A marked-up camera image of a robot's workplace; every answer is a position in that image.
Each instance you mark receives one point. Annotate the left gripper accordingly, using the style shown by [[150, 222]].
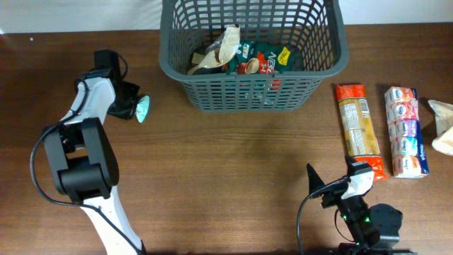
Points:
[[124, 100]]

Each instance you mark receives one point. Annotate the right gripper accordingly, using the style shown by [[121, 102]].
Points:
[[333, 193]]

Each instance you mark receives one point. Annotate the teal snack packet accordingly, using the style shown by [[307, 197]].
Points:
[[142, 108]]

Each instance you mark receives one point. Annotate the beige brown snack pouch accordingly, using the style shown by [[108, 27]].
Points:
[[218, 54]]

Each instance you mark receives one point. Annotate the green Nescafe coffee bag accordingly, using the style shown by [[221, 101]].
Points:
[[253, 57]]

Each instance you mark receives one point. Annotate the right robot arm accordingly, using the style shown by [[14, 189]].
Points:
[[374, 229]]

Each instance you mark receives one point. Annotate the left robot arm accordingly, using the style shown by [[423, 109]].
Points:
[[82, 162]]

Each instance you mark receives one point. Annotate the orange biscuit roll pack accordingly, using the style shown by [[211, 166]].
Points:
[[360, 138]]

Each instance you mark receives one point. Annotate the multicolour tissue packet bundle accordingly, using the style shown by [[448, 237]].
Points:
[[407, 147]]

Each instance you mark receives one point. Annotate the cream crumpled bag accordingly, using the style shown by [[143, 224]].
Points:
[[443, 121]]

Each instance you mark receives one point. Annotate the grey plastic lattice basket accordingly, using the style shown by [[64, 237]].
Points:
[[313, 32]]

